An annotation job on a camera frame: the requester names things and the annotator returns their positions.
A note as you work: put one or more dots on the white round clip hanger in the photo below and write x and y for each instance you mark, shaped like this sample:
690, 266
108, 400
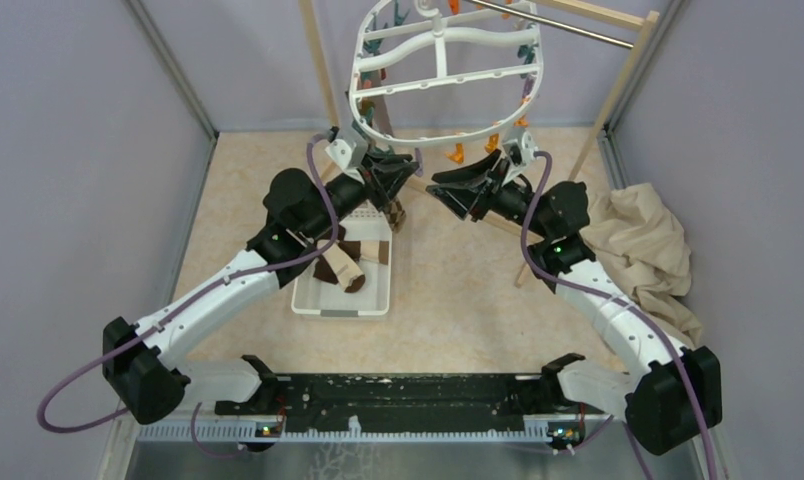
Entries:
386, 37

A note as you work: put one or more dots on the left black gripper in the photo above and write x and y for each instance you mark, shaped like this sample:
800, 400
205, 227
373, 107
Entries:
385, 176

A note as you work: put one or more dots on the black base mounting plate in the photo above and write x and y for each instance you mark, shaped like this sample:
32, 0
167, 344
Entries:
417, 403

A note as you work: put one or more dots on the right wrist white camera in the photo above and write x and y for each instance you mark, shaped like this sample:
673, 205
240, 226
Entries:
520, 147

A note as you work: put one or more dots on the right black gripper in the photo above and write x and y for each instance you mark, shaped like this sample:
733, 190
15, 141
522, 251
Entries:
467, 190

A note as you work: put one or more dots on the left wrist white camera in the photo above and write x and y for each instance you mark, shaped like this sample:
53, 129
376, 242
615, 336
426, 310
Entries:
347, 151

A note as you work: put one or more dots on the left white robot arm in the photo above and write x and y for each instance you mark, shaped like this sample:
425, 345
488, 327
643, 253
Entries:
149, 370

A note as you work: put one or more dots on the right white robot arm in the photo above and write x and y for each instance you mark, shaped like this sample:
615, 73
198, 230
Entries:
668, 393

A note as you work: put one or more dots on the white slotted cable duct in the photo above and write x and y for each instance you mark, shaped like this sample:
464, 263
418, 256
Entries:
260, 430

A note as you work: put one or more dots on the beige crumpled cloth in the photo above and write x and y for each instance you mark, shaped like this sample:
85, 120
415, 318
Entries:
641, 245

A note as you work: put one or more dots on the wooden drying rack frame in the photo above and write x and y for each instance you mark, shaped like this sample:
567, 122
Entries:
644, 27

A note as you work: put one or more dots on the beige brown sock in basket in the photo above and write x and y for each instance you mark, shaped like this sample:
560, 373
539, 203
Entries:
375, 251

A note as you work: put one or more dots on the wrist white camera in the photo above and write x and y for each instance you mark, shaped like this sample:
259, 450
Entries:
520, 147
347, 151

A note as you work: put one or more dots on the brown checkered sock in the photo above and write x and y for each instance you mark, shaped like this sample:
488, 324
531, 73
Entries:
395, 215

